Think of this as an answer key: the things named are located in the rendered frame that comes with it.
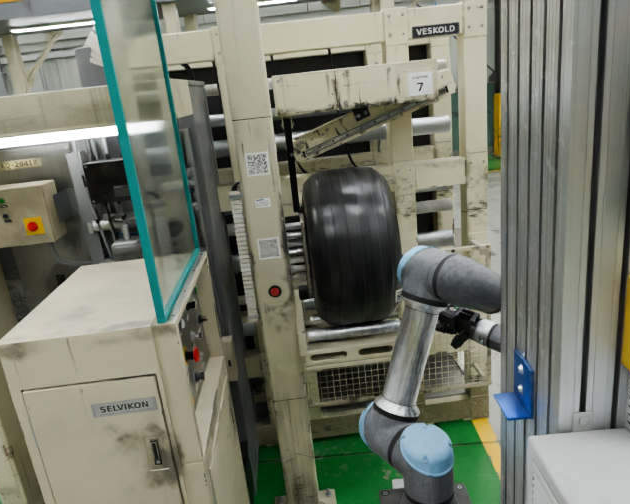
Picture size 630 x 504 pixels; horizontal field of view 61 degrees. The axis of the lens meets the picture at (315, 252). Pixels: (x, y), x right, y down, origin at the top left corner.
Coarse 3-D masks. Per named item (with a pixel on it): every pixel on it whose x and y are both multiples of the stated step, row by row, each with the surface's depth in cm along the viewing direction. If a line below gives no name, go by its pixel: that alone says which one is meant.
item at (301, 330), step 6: (294, 294) 213; (300, 300) 206; (300, 306) 201; (300, 312) 196; (300, 318) 190; (300, 324) 186; (300, 330) 181; (300, 336) 181; (306, 336) 184; (300, 342) 181; (306, 342) 182; (300, 348) 182; (306, 348) 182; (300, 354) 183; (306, 354) 183
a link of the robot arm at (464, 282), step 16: (464, 256) 122; (448, 272) 119; (464, 272) 118; (480, 272) 118; (448, 288) 119; (464, 288) 117; (480, 288) 117; (496, 288) 118; (464, 304) 119; (480, 304) 118; (496, 304) 119
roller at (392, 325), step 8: (384, 320) 188; (392, 320) 187; (400, 320) 188; (320, 328) 187; (328, 328) 187; (336, 328) 186; (344, 328) 186; (352, 328) 186; (360, 328) 186; (368, 328) 186; (376, 328) 186; (384, 328) 186; (392, 328) 186; (312, 336) 185; (320, 336) 185; (328, 336) 186; (336, 336) 186; (344, 336) 186; (352, 336) 187
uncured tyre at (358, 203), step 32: (320, 192) 172; (352, 192) 171; (384, 192) 172; (320, 224) 167; (352, 224) 166; (384, 224) 167; (320, 256) 167; (352, 256) 166; (384, 256) 166; (320, 288) 171; (352, 288) 169; (384, 288) 170; (352, 320) 181
